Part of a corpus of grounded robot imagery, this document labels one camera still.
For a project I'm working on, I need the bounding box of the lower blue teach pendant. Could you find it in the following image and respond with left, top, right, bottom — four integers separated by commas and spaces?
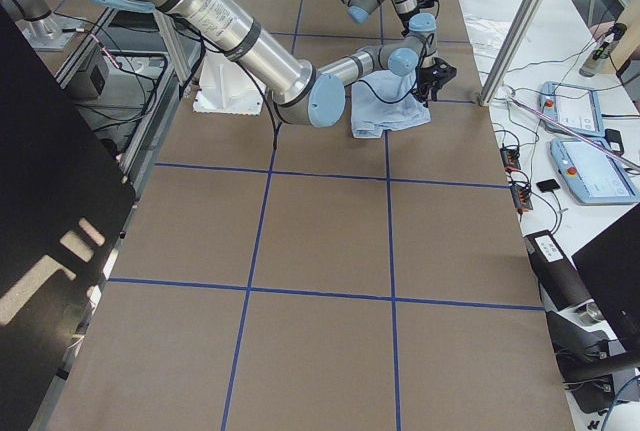
549, 138, 639, 205

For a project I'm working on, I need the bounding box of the grey electrical box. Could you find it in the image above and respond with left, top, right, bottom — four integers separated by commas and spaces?
66, 49, 109, 100

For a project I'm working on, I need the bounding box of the light blue button-up shirt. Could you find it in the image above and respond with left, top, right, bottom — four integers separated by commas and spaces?
351, 71, 431, 138

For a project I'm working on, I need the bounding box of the brown table mat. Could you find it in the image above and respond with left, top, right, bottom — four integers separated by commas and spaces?
48, 0, 573, 430

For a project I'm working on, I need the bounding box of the metal reacher grabber tool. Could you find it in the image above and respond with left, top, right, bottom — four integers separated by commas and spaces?
501, 84, 640, 172

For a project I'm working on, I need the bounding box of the upper blue teach pendant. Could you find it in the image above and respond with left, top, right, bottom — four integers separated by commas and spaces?
539, 81, 605, 137

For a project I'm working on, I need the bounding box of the black box with label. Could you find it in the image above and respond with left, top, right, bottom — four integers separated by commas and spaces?
524, 230, 593, 311

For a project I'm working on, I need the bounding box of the blue teach pendant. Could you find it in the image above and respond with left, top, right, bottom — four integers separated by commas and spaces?
549, 138, 639, 205
539, 81, 605, 137

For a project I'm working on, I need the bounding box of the black monitor right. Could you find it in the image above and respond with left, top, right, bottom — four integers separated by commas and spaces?
572, 206, 639, 349

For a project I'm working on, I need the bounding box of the grey aluminium frame post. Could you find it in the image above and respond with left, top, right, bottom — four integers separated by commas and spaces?
478, 0, 543, 107

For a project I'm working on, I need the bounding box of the spare robot base joint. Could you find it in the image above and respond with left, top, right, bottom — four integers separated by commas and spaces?
1, 0, 82, 51

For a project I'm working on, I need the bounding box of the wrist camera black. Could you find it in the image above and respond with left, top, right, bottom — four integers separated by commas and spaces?
417, 0, 439, 9

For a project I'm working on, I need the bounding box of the small black pad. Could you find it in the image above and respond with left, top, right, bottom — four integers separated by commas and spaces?
536, 179, 560, 193

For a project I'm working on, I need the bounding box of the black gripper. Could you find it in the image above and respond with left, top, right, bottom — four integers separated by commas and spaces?
415, 57, 456, 107

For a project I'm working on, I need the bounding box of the black panel left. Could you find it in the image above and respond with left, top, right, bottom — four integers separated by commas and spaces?
1, 15, 135, 430

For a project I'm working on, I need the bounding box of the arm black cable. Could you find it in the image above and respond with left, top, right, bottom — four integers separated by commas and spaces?
259, 65, 416, 152

